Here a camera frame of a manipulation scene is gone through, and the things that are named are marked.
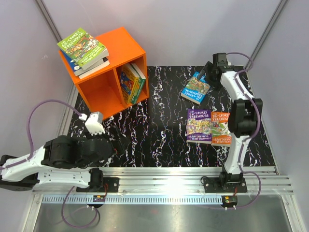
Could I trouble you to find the orange 78-storey treehouse book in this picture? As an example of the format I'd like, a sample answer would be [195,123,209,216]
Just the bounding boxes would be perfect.
[211,112,232,147]

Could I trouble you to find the aluminium mounting rail frame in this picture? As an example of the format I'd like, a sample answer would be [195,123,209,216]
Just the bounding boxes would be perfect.
[32,166,295,206]

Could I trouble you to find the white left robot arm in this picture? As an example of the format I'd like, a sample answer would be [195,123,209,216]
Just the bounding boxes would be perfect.
[0,127,130,192]

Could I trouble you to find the bright blue paperback book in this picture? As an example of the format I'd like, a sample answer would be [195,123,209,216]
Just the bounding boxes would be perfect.
[120,63,139,104]

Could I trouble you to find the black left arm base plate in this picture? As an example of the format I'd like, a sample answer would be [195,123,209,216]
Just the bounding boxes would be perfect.
[76,177,120,193]

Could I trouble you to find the green 104-storey treehouse book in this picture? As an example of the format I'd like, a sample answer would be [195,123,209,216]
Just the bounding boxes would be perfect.
[131,63,146,104]

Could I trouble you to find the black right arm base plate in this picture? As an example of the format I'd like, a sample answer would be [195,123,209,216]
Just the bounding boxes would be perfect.
[200,176,248,193]

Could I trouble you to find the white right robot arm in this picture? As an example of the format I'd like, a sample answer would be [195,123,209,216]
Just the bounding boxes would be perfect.
[198,53,263,193]

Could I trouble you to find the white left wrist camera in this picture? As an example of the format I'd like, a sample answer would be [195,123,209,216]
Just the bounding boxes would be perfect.
[79,112,106,136]

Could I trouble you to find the orange two-compartment shelf box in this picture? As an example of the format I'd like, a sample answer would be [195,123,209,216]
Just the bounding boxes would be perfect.
[58,27,147,119]

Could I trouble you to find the purple 52-storey treehouse book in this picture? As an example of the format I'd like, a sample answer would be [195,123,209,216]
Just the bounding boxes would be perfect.
[186,109,212,144]

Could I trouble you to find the lime 65-storey treehouse book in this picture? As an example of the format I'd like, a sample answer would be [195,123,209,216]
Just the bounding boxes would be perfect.
[57,28,109,70]

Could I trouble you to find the black marble-pattern mat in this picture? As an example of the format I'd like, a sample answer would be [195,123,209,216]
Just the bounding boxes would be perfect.
[65,65,276,168]

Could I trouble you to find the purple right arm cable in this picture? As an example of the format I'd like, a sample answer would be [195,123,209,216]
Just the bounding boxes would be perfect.
[200,52,263,210]

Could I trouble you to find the teal 26-storey treehouse book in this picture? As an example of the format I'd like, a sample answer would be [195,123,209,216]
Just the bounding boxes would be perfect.
[181,72,210,105]

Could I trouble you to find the blue 91-storey treehouse book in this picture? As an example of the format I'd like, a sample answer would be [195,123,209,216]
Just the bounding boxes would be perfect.
[63,53,110,79]

